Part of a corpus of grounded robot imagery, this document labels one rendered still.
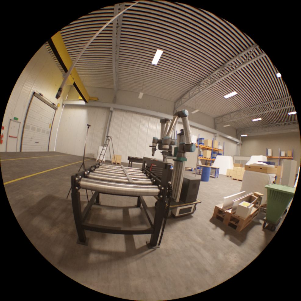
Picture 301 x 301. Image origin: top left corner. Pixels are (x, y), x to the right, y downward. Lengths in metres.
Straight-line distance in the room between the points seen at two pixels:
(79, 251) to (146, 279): 0.79
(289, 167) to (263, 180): 0.94
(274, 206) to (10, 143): 12.01
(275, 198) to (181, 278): 2.06
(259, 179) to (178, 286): 3.32
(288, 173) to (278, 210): 1.36
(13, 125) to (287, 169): 13.19
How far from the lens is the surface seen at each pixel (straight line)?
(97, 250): 1.55
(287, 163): 3.79
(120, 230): 1.35
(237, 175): 9.34
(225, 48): 8.70
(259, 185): 3.79
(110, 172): 1.63
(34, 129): 11.36
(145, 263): 1.46
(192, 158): 6.40
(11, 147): 9.88
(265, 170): 3.72
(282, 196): 2.53
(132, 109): 11.92
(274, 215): 2.74
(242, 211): 2.33
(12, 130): 9.78
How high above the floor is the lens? 1.24
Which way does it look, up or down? 2 degrees up
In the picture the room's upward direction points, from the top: 7 degrees clockwise
